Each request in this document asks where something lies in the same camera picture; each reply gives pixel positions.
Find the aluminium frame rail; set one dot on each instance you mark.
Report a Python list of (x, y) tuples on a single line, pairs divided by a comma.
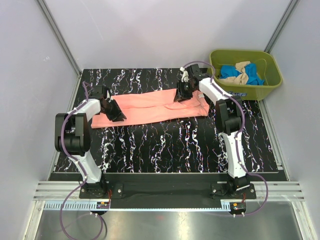
[(59, 190)]

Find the pink t shirt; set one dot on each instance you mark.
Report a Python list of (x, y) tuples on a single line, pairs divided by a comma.
[(153, 107)]

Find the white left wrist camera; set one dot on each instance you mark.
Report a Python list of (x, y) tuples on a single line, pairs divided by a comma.
[(108, 96)]

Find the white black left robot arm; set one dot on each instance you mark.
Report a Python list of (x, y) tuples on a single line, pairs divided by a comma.
[(72, 136)]

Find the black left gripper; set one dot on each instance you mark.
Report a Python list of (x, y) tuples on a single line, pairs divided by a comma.
[(118, 115)]

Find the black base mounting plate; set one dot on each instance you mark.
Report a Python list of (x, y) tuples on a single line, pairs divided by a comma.
[(166, 203)]

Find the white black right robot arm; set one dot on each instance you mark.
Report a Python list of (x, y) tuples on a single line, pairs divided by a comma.
[(229, 121)]

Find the left slotted cable duct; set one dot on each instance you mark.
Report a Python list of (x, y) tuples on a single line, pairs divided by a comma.
[(77, 205)]

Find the blue t shirt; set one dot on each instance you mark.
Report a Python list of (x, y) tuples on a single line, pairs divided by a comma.
[(254, 79)]

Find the right slotted cable duct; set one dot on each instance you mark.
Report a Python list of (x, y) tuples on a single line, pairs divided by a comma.
[(234, 207)]

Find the olive green plastic bin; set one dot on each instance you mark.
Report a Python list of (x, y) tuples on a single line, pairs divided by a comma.
[(266, 67)]

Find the beige t shirt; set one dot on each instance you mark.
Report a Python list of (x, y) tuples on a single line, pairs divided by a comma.
[(234, 74)]

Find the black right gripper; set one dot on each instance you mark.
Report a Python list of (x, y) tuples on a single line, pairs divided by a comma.
[(180, 96)]

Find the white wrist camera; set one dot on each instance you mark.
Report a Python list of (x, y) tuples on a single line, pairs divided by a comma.
[(108, 96), (185, 75)]

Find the slotted cable duct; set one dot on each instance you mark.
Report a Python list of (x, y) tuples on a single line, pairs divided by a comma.
[(77, 205), (234, 207)]

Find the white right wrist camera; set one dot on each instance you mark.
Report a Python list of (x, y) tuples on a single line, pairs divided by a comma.
[(185, 75)]

